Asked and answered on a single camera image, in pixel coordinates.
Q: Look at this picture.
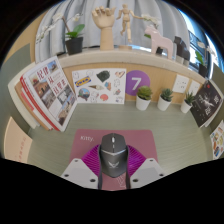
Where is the beige card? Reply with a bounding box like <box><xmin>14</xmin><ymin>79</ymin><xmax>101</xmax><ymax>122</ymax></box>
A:
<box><xmin>3</xmin><ymin>116</ymin><xmax>34</xmax><ymax>164</ymax></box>

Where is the white wall socket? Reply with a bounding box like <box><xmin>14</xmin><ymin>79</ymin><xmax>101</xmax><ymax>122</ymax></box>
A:
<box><xmin>171</xmin><ymin>73</ymin><xmax>190</xmax><ymax>94</ymax></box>
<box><xmin>188</xmin><ymin>79</ymin><xmax>202</xmax><ymax>97</ymax></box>

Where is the stack of white and brown books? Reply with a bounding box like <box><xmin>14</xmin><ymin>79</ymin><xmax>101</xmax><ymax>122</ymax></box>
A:
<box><xmin>7</xmin><ymin>61</ymin><xmax>51</xmax><ymax>131</ymax></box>

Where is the small succulent in white pot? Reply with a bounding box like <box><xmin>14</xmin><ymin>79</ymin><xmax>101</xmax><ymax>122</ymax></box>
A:
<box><xmin>180</xmin><ymin>91</ymin><xmax>196</xmax><ymax>114</ymax></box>
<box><xmin>135</xmin><ymin>85</ymin><xmax>153</xmax><ymax>111</ymax></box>
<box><xmin>156</xmin><ymin>87</ymin><xmax>174</xmax><ymax>112</ymax></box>

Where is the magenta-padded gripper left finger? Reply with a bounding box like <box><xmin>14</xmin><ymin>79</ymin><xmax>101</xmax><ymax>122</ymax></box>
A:
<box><xmin>60</xmin><ymin>143</ymin><xmax>102</xmax><ymax>190</ymax></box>

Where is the magazine with red spine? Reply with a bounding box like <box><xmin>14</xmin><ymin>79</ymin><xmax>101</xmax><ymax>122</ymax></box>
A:
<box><xmin>19</xmin><ymin>55</ymin><xmax>78</xmax><ymax>133</ymax></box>

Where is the pink wooden horse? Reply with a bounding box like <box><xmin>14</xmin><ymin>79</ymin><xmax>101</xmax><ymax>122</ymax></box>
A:
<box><xmin>143</xmin><ymin>24</ymin><xmax>175</xmax><ymax>60</ymax></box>

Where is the black wooden horse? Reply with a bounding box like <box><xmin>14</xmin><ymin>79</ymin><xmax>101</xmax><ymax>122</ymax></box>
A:
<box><xmin>173</xmin><ymin>35</ymin><xmax>187</xmax><ymax>65</ymax></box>

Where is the dark grey computer mouse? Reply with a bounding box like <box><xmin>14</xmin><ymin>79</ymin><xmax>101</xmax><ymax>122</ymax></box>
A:
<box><xmin>98</xmin><ymin>132</ymin><xmax>130</xmax><ymax>178</ymax></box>

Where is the window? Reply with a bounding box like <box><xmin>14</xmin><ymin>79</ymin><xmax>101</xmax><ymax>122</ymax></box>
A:
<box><xmin>179</xmin><ymin>9</ymin><xmax>221</xmax><ymax>68</ymax></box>

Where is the light wooden desk shelf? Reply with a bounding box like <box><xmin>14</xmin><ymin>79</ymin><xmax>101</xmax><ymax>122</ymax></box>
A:
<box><xmin>56</xmin><ymin>48</ymin><xmax>208</xmax><ymax>104</ymax></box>

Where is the grey curtain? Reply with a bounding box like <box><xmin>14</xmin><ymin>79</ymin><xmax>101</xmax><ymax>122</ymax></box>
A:
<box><xmin>34</xmin><ymin>0</ymin><xmax>188</xmax><ymax>64</ymax></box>

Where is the olive desk partition panel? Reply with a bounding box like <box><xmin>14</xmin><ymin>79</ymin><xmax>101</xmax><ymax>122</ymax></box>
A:
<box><xmin>0</xmin><ymin>43</ymin><xmax>38</xmax><ymax>158</ymax></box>
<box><xmin>209</xmin><ymin>63</ymin><xmax>224</xmax><ymax>124</ymax></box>

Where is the purple round number sticker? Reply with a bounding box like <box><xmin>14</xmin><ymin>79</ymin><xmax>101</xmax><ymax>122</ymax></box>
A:
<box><xmin>125</xmin><ymin>70</ymin><xmax>151</xmax><ymax>97</ymax></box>

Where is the black book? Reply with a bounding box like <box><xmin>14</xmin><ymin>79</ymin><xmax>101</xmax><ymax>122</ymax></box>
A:
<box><xmin>189</xmin><ymin>79</ymin><xmax>224</xmax><ymax>129</ymax></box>

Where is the pink mouse pad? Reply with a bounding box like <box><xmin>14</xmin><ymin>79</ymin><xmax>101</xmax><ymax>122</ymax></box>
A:
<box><xmin>69</xmin><ymin>129</ymin><xmax>159</xmax><ymax>192</ymax></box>

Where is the white sheet with colourful stickers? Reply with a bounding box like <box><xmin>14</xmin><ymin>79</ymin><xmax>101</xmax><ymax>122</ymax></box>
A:
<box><xmin>209</xmin><ymin>119</ymin><xmax>224</xmax><ymax>160</ymax></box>

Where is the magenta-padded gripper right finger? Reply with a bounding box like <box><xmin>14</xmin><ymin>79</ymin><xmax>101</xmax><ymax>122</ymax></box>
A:
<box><xmin>125</xmin><ymin>144</ymin><xmax>167</xmax><ymax>190</ymax></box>

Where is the wooden mannequin figure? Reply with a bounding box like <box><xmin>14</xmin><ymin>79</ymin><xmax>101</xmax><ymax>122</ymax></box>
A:
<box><xmin>115</xmin><ymin>3</ymin><xmax>136</xmax><ymax>51</ymax></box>

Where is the white sticker sheet with drawings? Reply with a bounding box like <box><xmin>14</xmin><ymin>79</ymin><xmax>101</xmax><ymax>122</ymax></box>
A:
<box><xmin>71</xmin><ymin>68</ymin><xmax>128</xmax><ymax>105</ymax></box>

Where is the wooden hand model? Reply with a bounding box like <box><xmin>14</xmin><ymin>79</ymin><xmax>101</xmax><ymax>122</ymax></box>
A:
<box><xmin>91</xmin><ymin>5</ymin><xmax>117</xmax><ymax>52</ymax></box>

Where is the white orchid in black pot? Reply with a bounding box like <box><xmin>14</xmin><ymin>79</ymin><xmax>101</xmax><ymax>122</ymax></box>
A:
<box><xmin>35</xmin><ymin>12</ymin><xmax>86</xmax><ymax>56</ymax></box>
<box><xmin>139</xmin><ymin>13</ymin><xmax>164</xmax><ymax>56</ymax></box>
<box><xmin>194</xmin><ymin>40</ymin><xmax>214</xmax><ymax>78</ymax></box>

